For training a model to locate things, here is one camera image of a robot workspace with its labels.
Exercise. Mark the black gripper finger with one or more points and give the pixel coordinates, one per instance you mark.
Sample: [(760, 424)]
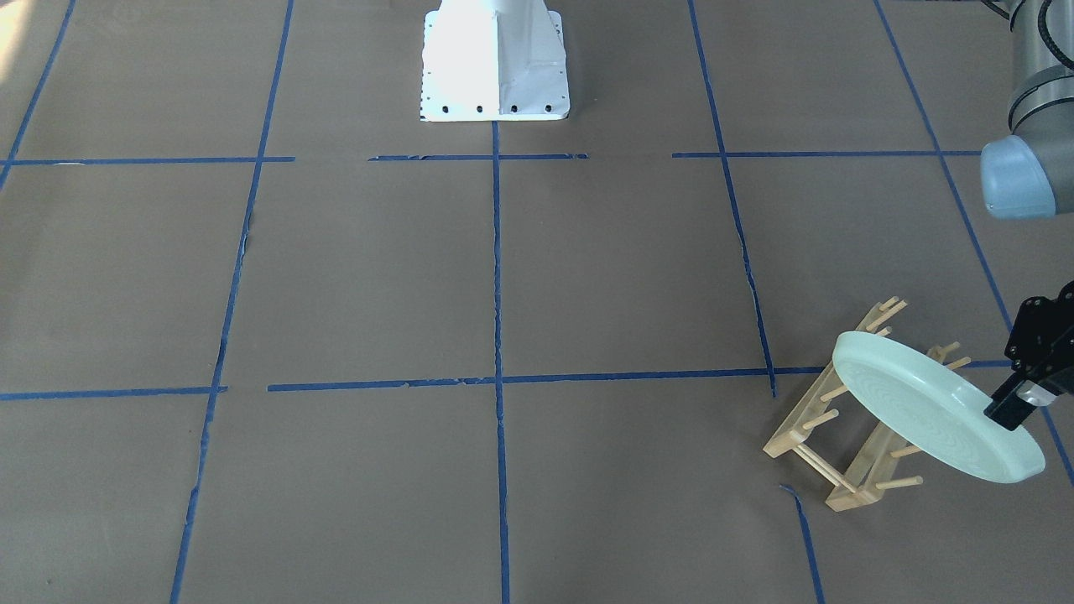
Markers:
[(1015, 400)]

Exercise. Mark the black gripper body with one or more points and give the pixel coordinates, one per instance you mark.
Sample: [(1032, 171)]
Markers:
[(1041, 338)]

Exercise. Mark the pale green plate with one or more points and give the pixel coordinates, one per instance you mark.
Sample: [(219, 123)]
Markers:
[(933, 408)]

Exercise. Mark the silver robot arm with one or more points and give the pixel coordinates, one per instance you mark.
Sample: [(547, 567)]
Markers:
[(1026, 176)]

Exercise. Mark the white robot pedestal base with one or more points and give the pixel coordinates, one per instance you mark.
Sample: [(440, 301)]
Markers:
[(494, 61)]

